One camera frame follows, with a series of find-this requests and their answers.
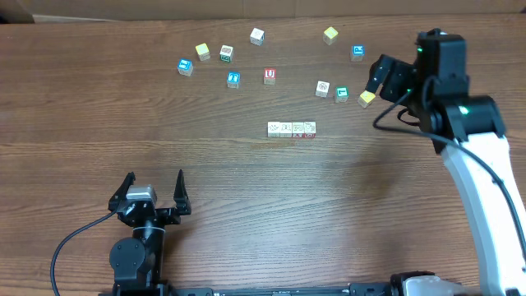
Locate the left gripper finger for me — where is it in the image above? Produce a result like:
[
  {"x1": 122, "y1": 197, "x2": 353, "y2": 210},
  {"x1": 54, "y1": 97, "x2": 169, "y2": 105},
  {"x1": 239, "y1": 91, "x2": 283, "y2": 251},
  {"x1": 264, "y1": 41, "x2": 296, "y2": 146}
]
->
[
  {"x1": 173, "y1": 169, "x2": 191, "y2": 215},
  {"x1": 108, "y1": 172, "x2": 136, "y2": 212}
]

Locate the white block red C side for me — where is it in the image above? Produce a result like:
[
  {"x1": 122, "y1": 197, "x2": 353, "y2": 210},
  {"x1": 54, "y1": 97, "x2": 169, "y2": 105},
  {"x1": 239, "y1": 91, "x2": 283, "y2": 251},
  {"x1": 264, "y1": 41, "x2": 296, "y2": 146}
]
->
[{"x1": 303, "y1": 122, "x2": 316, "y2": 138}]

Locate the blue L block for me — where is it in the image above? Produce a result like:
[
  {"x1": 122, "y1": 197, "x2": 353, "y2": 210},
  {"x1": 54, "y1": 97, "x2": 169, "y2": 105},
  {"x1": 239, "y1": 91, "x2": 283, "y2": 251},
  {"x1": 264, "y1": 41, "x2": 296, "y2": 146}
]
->
[{"x1": 292, "y1": 122, "x2": 305, "y2": 138}]

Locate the red U block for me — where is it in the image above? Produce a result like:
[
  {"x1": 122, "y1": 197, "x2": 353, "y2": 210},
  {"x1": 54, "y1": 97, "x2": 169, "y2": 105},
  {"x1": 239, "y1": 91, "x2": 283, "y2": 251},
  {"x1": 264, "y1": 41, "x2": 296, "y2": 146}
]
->
[{"x1": 263, "y1": 67, "x2": 276, "y2": 85}]

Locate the green R block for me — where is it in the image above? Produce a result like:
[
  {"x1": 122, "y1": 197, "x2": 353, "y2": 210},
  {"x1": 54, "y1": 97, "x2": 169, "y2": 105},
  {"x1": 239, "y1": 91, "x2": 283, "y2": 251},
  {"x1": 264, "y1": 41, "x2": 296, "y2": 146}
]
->
[{"x1": 279, "y1": 122, "x2": 293, "y2": 138}]

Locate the plain white block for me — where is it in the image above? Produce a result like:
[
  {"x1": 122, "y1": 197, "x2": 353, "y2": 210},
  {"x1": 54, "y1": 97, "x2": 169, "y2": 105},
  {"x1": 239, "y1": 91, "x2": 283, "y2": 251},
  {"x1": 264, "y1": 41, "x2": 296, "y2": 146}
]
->
[{"x1": 267, "y1": 122, "x2": 280, "y2": 137}]

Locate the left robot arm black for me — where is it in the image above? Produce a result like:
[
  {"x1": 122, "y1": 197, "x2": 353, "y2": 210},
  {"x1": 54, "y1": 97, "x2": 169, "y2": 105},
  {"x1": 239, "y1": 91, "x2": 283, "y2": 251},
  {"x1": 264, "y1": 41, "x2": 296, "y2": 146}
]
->
[{"x1": 108, "y1": 171, "x2": 191, "y2": 295}]

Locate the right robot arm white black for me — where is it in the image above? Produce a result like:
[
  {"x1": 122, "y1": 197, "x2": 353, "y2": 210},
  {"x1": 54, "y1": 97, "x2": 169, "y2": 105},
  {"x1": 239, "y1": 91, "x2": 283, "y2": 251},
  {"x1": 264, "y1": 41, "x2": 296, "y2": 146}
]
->
[{"x1": 365, "y1": 29, "x2": 525, "y2": 295}]

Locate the blue P block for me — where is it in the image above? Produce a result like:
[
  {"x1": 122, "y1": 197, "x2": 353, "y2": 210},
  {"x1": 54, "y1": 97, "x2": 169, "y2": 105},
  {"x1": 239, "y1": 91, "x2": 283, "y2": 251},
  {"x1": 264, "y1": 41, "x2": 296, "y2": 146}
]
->
[{"x1": 350, "y1": 44, "x2": 365, "y2": 62}]

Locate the green T block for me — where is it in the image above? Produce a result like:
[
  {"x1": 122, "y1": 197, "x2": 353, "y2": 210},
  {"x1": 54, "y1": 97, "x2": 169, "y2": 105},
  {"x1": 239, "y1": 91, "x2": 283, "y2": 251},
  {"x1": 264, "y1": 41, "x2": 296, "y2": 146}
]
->
[{"x1": 335, "y1": 86, "x2": 349, "y2": 103}]

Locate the yellow 8 block top right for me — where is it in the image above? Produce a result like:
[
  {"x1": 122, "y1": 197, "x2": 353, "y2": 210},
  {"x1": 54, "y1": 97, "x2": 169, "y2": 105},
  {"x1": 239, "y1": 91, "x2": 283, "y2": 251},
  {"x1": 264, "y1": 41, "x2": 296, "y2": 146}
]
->
[{"x1": 323, "y1": 26, "x2": 339, "y2": 45}]

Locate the white patterned block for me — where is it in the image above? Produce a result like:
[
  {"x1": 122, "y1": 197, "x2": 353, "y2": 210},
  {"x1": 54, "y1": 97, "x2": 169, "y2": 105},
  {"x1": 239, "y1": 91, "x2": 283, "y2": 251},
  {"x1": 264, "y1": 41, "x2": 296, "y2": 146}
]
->
[{"x1": 315, "y1": 81, "x2": 330, "y2": 98}]

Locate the white block top centre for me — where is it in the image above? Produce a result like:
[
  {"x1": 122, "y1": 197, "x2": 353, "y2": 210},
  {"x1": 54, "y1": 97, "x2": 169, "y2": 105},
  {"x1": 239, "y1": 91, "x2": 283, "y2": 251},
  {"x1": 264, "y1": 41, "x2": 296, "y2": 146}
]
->
[{"x1": 250, "y1": 28, "x2": 265, "y2": 46}]

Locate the white block green side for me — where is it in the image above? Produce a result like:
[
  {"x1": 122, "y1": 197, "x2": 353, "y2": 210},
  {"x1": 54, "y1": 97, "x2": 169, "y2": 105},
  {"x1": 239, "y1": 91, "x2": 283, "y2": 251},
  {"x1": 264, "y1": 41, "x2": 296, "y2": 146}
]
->
[{"x1": 219, "y1": 44, "x2": 234, "y2": 62}]

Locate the yellow block top left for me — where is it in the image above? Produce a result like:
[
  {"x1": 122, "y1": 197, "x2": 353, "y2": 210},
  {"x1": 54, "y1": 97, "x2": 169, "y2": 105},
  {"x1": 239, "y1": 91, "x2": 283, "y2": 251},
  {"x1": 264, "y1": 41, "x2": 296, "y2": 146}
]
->
[{"x1": 196, "y1": 43, "x2": 210, "y2": 62}]

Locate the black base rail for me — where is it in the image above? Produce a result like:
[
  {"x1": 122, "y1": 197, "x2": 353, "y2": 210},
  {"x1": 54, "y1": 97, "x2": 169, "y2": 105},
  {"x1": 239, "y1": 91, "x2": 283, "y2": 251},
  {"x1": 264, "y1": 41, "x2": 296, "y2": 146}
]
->
[{"x1": 98, "y1": 281, "x2": 395, "y2": 296}]

